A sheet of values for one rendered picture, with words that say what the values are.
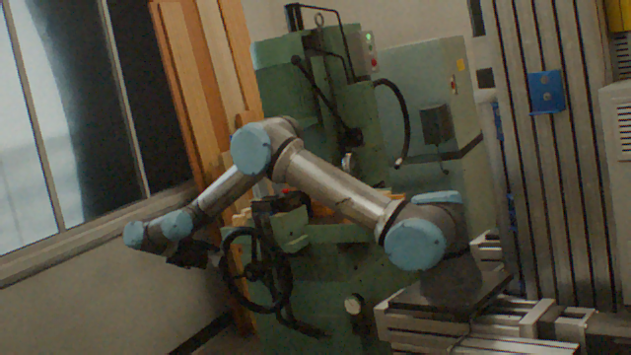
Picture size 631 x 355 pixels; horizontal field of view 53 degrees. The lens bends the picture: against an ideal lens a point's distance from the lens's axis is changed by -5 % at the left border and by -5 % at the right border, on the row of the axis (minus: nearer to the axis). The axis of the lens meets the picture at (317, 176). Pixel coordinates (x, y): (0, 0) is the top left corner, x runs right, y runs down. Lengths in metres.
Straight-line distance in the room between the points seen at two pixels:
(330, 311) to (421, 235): 0.89
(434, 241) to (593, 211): 0.38
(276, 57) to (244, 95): 1.98
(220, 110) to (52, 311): 1.56
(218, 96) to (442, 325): 2.64
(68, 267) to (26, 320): 0.32
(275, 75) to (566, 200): 1.06
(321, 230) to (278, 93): 0.47
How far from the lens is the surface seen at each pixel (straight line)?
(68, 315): 3.13
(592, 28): 1.45
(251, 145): 1.47
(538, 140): 1.52
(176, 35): 3.71
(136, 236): 1.80
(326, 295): 2.17
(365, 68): 2.39
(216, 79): 3.93
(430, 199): 1.48
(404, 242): 1.36
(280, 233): 2.06
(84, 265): 3.19
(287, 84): 2.17
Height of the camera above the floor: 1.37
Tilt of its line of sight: 9 degrees down
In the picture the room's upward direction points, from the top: 12 degrees counter-clockwise
